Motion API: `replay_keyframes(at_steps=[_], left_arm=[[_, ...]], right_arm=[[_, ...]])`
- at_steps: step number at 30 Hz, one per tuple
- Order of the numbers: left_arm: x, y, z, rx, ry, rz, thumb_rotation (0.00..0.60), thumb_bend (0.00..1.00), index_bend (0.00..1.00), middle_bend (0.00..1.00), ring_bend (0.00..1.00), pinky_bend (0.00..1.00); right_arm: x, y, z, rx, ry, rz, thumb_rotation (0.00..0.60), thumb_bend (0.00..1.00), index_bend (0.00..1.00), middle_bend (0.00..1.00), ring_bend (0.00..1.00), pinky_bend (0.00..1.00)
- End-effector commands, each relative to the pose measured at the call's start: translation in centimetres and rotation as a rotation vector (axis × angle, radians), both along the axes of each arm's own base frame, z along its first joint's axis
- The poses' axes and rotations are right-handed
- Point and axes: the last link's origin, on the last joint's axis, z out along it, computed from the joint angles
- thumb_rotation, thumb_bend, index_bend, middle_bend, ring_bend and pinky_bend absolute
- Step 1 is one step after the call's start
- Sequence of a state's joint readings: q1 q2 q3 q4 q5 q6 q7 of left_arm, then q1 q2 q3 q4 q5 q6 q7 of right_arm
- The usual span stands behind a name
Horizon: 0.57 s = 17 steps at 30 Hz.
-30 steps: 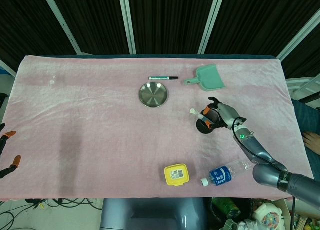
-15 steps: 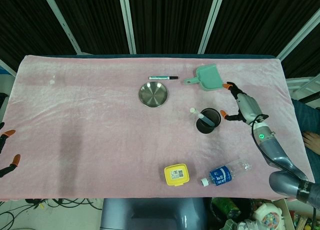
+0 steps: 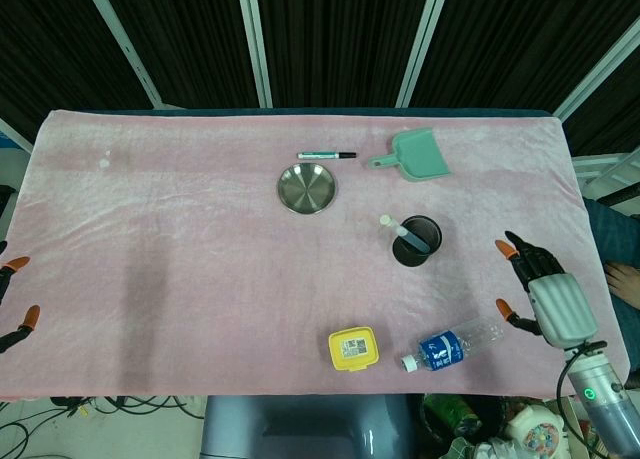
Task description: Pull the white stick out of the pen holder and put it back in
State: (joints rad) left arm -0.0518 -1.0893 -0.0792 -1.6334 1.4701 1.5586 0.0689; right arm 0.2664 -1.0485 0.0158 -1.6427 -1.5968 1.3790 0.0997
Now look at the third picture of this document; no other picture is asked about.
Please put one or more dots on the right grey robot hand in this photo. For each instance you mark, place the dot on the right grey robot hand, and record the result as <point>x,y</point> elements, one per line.
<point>562,306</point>

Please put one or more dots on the white aluminium frame post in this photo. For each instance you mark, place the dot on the white aluminium frame post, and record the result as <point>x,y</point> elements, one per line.
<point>422,44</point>
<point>15,136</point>
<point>255,44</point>
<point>125,44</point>
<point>600,64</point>

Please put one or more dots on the clear bottle with blue label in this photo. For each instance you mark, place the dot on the clear bottle with blue label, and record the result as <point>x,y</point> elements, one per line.
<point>440,351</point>

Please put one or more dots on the yellow lidded box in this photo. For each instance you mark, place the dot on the yellow lidded box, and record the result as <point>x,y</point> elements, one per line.
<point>352,349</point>

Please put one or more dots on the bystander teal trouser leg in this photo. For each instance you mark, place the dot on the bystander teal trouser leg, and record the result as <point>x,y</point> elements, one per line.
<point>610,229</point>

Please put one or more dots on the white tube with cap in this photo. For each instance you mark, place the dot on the white tube with cap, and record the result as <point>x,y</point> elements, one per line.
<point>400,231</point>

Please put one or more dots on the black mesh cup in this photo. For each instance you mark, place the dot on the black mesh cup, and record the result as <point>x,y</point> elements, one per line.
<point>407,259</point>

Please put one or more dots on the green plastic dustpan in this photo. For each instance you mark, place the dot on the green plastic dustpan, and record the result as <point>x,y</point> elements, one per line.
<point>420,156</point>

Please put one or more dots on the pink fleece table cloth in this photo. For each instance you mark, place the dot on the pink fleece table cloth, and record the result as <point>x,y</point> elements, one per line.
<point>200,254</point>

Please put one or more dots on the round steel plate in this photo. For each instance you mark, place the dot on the round steel plate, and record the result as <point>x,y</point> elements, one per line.
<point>307,189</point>

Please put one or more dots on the black pleated curtain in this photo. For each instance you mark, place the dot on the black pleated curtain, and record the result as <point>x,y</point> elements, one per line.
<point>340,39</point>

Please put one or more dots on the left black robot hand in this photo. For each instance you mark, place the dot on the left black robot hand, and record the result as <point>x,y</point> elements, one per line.
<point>4,284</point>

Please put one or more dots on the black bin with green bag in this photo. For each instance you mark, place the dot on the black bin with green bag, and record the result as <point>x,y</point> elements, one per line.
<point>450,419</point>

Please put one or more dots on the white step ladder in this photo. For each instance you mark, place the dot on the white step ladder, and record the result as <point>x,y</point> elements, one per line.
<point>605,171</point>

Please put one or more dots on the green white marker pen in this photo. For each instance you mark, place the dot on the green white marker pen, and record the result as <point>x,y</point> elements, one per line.
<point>320,155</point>

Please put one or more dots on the bystander bare hand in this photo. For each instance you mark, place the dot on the bystander bare hand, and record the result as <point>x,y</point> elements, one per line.
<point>625,279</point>

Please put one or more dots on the white plastic toy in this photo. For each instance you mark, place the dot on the white plastic toy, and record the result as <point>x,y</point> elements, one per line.
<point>532,429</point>

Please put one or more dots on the grey robot torso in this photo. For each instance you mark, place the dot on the grey robot torso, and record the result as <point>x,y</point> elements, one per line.
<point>300,429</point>

